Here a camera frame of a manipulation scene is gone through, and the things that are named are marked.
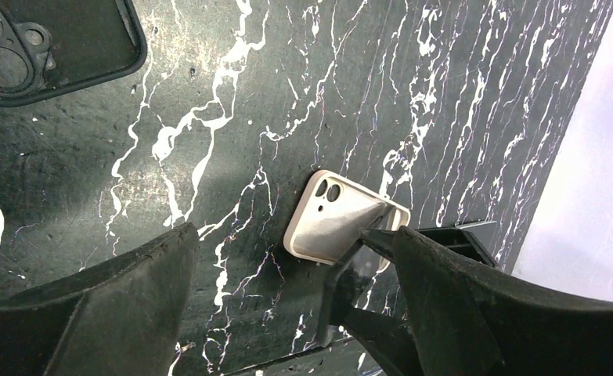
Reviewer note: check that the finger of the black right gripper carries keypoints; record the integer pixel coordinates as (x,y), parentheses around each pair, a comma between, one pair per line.
(472,240)
(387,339)

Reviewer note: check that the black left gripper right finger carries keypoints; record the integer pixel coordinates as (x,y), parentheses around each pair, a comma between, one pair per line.
(470,319)

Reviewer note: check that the black phone case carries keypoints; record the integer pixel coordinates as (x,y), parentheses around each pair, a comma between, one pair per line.
(51,48)

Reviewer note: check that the beige phone case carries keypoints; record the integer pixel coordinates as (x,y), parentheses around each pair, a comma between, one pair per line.
(330,214)

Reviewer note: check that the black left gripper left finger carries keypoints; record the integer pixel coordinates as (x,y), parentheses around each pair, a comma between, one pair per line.
(119,317)

